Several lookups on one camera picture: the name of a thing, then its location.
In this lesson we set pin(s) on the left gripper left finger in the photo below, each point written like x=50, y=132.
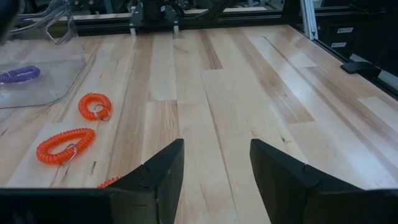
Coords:
x=164, y=174

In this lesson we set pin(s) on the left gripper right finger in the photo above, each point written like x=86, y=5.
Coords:
x=280, y=180

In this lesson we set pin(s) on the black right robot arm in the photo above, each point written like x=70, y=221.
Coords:
x=155, y=7

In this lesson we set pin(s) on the clear plastic bin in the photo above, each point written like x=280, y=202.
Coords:
x=62, y=77

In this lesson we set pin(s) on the black table clamp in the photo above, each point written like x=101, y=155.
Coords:
x=357, y=68

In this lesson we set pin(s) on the black cabinet with white labels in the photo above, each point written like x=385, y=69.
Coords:
x=373, y=31

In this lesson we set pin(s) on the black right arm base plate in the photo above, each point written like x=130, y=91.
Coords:
x=136, y=21

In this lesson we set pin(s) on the black aluminium table frame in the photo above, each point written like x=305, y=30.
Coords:
x=248, y=20

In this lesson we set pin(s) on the silver aluminium post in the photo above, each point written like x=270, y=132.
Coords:
x=309, y=18

